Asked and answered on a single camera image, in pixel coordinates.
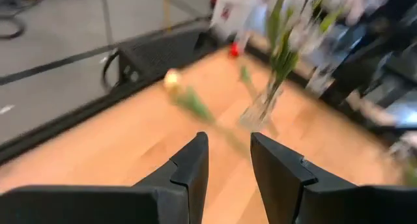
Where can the red artificial tulip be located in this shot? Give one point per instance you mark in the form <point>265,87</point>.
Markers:
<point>234,50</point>

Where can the white artificial flower bunch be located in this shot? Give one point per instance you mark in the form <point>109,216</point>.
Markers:
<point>286,59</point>

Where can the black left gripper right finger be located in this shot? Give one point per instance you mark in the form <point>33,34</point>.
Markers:
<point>293,198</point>

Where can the cream artificial tulip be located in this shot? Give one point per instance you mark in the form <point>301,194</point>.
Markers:
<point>192,103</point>

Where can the black mesh equipment box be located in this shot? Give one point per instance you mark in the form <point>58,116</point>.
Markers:
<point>163,51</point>

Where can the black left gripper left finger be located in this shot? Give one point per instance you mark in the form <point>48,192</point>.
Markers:
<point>146,204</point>

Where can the white cardboard box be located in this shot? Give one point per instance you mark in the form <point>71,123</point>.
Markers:
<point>231,9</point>

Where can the clear ribbed glass vase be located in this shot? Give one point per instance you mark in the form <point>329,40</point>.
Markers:
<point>260,115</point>

